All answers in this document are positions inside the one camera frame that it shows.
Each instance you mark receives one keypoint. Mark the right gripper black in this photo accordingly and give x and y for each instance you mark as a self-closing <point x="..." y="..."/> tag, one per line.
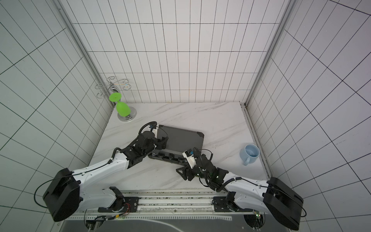
<point x="190" y="170"/>

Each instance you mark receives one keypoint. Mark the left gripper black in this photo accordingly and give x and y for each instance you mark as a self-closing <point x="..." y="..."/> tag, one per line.
<point x="162" y="144"/>

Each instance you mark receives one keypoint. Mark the black poker set case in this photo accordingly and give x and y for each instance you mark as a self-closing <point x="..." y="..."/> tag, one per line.
<point x="179" y="141"/>

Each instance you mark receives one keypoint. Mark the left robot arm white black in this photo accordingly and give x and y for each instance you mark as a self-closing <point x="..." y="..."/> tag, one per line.
<point x="71" y="191"/>

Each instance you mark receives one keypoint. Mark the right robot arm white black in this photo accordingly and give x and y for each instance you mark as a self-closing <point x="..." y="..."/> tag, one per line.
<point x="271" y="196"/>

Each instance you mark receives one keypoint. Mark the green plastic wine glass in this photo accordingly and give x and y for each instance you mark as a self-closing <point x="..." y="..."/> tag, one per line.
<point x="122" y="108"/>

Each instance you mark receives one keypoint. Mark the light blue ceramic mug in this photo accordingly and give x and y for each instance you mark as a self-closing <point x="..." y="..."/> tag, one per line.
<point x="249" y="154"/>

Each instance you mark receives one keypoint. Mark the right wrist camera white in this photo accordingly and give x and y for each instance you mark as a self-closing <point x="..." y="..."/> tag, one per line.
<point x="189" y="156"/>

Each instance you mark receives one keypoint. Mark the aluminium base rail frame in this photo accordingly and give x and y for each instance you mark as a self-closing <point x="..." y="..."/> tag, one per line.
<point x="174" y="202"/>

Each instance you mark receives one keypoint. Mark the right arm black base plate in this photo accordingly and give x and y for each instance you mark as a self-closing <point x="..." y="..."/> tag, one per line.
<point x="224" y="204"/>

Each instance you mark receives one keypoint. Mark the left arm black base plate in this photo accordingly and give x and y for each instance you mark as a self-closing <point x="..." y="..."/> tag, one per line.
<point x="125" y="205"/>

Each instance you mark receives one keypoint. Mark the chrome wire glass rack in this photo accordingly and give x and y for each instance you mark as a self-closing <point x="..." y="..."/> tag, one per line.
<point x="116" y="85"/>

